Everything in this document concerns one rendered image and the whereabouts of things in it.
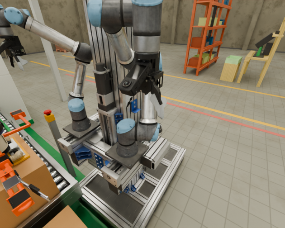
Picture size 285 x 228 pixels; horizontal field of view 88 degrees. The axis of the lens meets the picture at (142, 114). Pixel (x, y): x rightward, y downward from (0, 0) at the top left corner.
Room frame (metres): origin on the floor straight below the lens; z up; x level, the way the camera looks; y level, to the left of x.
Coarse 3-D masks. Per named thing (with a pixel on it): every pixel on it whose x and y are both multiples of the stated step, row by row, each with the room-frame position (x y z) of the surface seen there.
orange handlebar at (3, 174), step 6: (24, 120) 1.02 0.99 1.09; (24, 126) 0.94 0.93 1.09; (12, 132) 0.87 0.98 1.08; (6, 168) 0.54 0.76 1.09; (0, 174) 0.50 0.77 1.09; (6, 174) 0.50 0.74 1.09; (12, 174) 0.50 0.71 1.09; (18, 186) 0.44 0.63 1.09; (12, 192) 0.41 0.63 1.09; (30, 204) 0.35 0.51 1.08; (18, 210) 0.33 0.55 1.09; (24, 210) 0.33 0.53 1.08
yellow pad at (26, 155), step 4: (12, 140) 0.90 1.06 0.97; (16, 140) 0.91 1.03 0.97; (16, 148) 0.81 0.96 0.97; (20, 148) 0.81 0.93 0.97; (8, 152) 0.77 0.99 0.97; (12, 152) 0.77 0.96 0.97; (24, 152) 0.77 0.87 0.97; (24, 156) 0.74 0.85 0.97; (28, 156) 0.74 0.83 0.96; (16, 160) 0.70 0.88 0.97; (20, 160) 0.70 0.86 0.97; (16, 164) 0.68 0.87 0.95
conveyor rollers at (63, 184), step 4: (0, 116) 1.93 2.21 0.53; (4, 120) 1.82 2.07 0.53; (8, 124) 1.72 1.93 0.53; (4, 128) 1.61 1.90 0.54; (12, 128) 1.61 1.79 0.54; (4, 132) 1.54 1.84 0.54; (20, 136) 1.45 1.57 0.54; (24, 140) 1.40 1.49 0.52; (28, 144) 1.30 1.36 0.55; (32, 148) 1.24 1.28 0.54; (36, 152) 1.18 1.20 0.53; (40, 156) 1.13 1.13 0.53; (48, 168) 0.96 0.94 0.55; (52, 172) 0.91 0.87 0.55; (56, 172) 0.92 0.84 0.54; (52, 176) 0.88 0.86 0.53; (60, 176) 0.87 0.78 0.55; (56, 180) 0.83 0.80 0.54; (64, 180) 0.82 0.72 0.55; (60, 184) 0.79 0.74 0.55; (64, 184) 0.80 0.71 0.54; (60, 188) 0.76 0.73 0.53
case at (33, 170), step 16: (32, 160) 0.72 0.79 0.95; (32, 176) 0.61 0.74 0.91; (48, 176) 0.68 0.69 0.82; (0, 192) 0.49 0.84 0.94; (32, 192) 0.58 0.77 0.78; (48, 192) 0.64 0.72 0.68; (0, 208) 0.45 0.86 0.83; (32, 208) 0.54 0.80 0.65; (0, 224) 0.42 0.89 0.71; (16, 224) 0.45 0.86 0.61
